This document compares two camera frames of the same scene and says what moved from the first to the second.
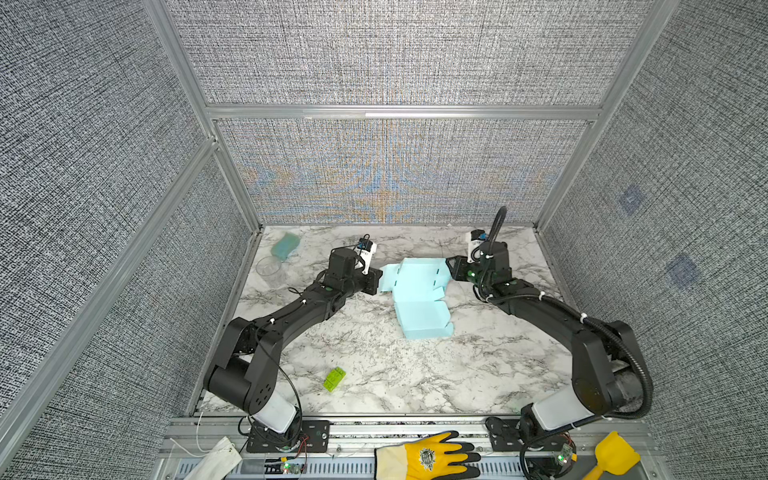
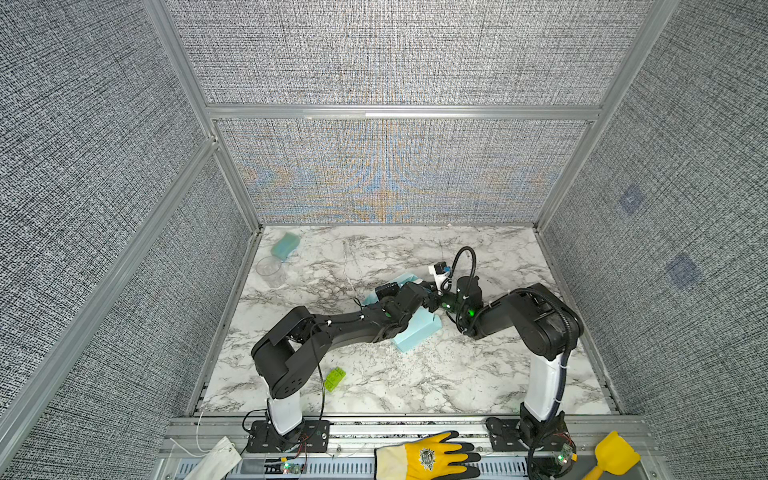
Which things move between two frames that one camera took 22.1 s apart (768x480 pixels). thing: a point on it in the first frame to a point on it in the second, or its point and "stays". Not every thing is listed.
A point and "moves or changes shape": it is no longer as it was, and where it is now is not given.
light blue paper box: x=416 y=285 moves or changes shape
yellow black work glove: x=435 y=458 stays
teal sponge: x=286 y=245 stays
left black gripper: x=372 y=278 to x=382 y=302
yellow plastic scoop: x=614 y=455 stays
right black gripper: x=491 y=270 to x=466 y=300
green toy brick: x=334 y=378 stays
